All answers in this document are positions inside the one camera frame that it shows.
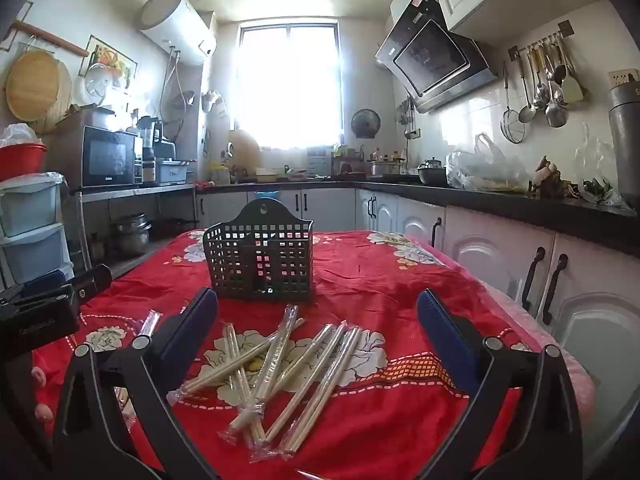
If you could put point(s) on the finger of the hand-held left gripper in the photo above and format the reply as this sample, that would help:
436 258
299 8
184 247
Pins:
95 280
45 282

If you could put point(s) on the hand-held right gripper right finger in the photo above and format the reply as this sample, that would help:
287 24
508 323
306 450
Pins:
445 340

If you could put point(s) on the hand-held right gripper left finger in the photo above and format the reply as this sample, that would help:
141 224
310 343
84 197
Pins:
192 325

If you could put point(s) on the dark plastic utensil basket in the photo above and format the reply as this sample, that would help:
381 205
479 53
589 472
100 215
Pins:
260 270

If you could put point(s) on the pile of chopsticks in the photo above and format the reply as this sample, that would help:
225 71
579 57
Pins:
300 375

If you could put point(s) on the person's left hand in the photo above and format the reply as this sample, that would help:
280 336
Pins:
38 375

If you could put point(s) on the plastic drawer unit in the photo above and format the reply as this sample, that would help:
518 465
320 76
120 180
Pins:
30 230

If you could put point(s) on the stack of steel pots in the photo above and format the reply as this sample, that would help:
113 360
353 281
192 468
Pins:
132 237

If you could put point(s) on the pink quilted cloth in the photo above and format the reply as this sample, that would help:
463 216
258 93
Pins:
520 317

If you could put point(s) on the red floral tablecloth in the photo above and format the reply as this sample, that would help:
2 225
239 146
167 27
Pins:
375 285

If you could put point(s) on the metal kitchen shelf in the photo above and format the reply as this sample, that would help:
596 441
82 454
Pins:
135 191

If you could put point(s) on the white base cabinets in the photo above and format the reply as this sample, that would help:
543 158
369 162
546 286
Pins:
480 245

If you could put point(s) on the red plastic basin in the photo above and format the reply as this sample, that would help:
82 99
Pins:
22 162

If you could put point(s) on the black microwave oven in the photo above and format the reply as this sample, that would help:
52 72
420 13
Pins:
107 157

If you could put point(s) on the white electric cooker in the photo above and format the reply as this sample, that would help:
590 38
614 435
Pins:
172 171

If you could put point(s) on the black kitchen countertop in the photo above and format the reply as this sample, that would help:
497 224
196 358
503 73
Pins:
500 205

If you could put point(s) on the small grey appliance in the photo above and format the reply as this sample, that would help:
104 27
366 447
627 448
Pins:
165 149

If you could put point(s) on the clear plastic bag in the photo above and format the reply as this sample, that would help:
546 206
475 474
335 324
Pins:
17 135

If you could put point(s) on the blue plastic basin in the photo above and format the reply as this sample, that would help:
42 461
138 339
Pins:
267 193

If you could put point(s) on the blender with dark jar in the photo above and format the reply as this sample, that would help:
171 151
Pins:
148 132

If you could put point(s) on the round bamboo tray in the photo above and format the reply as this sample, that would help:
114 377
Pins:
35 85
60 122

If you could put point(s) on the large grey metal pot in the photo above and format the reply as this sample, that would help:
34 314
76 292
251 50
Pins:
85 117

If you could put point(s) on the black pot with lid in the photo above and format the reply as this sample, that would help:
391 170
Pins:
431 172

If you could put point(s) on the gas stove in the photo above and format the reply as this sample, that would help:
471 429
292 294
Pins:
395 178

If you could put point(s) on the plastic bag with yellow food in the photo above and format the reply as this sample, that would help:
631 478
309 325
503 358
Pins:
480 170

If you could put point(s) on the wooden cutting board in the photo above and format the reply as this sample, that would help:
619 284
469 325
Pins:
245 150

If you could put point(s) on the steel cooking pot with lid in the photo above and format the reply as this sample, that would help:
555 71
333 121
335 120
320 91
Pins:
385 167

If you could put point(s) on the group of condiment bottles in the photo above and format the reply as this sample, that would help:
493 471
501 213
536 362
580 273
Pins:
387 156

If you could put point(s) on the white round plastic plate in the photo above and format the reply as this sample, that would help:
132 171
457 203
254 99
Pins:
100 85

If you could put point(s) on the hanging colander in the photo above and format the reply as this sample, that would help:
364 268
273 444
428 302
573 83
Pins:
183 100

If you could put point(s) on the plastic bag of greens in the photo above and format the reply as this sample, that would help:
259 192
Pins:
597 187

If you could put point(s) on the hanging kitchen tools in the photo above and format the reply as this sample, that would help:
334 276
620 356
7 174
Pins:
407 115

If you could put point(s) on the steel slotted ladle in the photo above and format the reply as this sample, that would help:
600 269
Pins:
526 114

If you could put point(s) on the wooden rolling pin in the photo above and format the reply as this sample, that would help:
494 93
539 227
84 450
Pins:
50 37

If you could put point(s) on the large steel ladle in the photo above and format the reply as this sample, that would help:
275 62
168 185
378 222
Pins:
556 115

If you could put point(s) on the kitchen window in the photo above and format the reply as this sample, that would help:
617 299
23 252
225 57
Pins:
290 85

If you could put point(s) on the small steel ladle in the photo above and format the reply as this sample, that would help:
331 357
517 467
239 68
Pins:
540 99

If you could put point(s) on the grey cylindrical canister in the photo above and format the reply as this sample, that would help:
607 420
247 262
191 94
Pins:
625 145

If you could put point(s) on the white cylindrical water heater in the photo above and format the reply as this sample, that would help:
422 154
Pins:
175 25

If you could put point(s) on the black range hood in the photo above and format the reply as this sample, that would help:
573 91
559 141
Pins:
430 60

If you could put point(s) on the green plastic spatula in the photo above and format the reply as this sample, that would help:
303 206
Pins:
574 89

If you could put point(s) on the white wall-mounted holder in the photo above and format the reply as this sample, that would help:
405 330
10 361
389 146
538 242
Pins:
212 101

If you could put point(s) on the fruit wall poster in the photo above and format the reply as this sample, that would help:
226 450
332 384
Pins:
112 55

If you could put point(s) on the small round wall fan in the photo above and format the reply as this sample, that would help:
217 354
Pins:
365 122

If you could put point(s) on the utensil hanging rail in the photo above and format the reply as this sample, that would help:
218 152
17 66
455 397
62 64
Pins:
540 42

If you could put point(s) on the wall power socket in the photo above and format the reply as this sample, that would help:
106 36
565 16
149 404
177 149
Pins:
625 76

